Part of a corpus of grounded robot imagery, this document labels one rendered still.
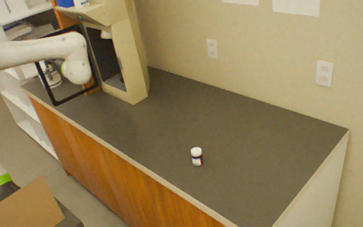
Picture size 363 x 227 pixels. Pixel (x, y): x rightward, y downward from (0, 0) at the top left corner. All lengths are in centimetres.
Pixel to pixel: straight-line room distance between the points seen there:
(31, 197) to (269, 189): 84
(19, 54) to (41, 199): 58
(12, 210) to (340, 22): 136
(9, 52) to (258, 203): 111
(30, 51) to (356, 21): 127
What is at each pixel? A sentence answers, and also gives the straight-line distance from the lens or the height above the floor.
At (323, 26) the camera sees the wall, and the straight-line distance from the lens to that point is 142.
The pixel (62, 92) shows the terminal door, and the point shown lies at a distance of 196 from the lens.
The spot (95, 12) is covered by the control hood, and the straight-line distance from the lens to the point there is 160.
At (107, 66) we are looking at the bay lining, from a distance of 202.
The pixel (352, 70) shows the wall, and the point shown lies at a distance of 145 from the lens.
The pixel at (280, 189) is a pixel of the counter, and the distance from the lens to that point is 123.
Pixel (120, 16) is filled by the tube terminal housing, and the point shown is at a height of 143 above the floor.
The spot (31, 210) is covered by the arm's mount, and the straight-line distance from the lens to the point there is 123.
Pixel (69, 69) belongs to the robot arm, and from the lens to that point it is 149.
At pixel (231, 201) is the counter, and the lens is 119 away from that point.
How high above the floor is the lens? 184
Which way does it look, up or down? 34 degrees down
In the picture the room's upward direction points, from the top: 10 degrees counter-clockwise
